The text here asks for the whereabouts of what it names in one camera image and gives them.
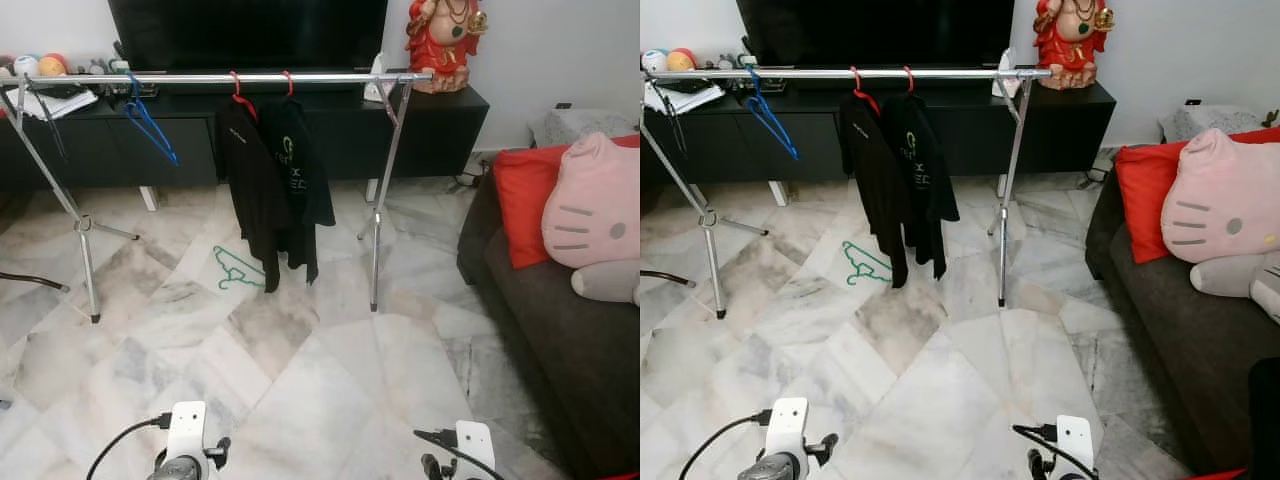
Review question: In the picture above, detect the black printed shirt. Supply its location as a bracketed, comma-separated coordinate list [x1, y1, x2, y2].
[265, 97, 338, 285]
[838, 92, 909, 289]
[885, 92, 961, 281]
[216, 96, 288, 294]

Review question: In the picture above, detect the green plastic hanger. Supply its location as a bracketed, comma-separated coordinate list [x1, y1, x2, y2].
[211, 245, 269, 293]
[842, 240, 894, 287]

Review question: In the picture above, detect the blue plastic hanger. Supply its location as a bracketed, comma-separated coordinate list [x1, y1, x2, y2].
[745, 68, 801, 161]
[124, 72, 181, 167]

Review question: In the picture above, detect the dark grey fabric sofa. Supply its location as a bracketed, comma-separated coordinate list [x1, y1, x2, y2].
[457, 148, 641, 480]
[1085, 150, 1280, 479]

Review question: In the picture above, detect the grey plush toy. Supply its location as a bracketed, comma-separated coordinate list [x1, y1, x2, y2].
[571, 259, 641, 306]
[1189, 250, 1280, 327]

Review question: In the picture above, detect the red cushion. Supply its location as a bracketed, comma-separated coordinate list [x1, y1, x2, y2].
[492, 134, 641, 270]
[1114, 127, 1280, 265]

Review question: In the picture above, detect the pink cat face pillow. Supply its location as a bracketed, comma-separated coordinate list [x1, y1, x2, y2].
[1161, 127, 1280, 266]
[541, 131, 641, 270]

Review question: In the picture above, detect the black television cabinet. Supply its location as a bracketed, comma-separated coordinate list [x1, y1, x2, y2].
[0, 82, 492, 213]
[640, 78, 1118, 208]

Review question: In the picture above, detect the thin black rod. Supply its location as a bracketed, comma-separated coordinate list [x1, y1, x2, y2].
[33, 88, 68, 163]
[660, 85, 693, 158]

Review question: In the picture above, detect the grey translucent storage box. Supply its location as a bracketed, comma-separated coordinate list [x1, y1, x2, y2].
[527, 107, 629, 151]
[1159, 103, 1273, 144]

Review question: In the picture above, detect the white paper stack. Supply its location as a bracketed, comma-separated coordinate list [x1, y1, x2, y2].
[645, 82, 727, 116]
[15, 88, 100, 122]

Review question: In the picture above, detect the silver metal clothes rack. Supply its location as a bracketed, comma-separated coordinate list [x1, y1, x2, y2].
[0, 70, 434, 324]
[640, 66, 1054, 321]

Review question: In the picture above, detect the white pink tissue packet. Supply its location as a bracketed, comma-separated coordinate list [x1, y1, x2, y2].
[362, 52, 394, 104]
[991, 47, 1022, 100]

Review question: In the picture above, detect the red robed figurine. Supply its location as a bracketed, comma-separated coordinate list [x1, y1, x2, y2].
[1033, 0, 1116, 92]
[405, 0, 490, 95]

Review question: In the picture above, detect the black flat television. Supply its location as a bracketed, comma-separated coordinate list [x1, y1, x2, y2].
[108, 0, 389, 72]
[736, 0, 1017, 68]

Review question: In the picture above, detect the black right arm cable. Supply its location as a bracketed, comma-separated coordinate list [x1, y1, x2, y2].
[1012, 423, 1099, 480]
[413, 428, 506, 480]

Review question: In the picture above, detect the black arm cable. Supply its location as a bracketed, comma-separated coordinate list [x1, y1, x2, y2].
[413, 428, 506, 480]
[1012, 423, 1099, 480]
[86, 412, 174, 480]
[678, 409, 774, 480]

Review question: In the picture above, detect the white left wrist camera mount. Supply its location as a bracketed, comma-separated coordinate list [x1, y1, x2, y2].
[766, 397, 810, 457]
[165, 401, 208, 461]

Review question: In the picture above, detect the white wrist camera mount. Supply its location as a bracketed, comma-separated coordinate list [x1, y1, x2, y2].
[766, 397, 810, 457]
[455, 421, 497, 480]
[1056, 415, 1096, 479]
[165, 401, 208, 461]

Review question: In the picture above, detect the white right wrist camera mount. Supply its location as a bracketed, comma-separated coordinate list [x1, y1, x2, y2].
[455, 421, 497, 480]
[1056, 415, 1096, 479]

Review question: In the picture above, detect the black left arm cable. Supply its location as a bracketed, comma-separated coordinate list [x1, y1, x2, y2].
[86, 412, 174, 480]
[678, 409, 774, 480]

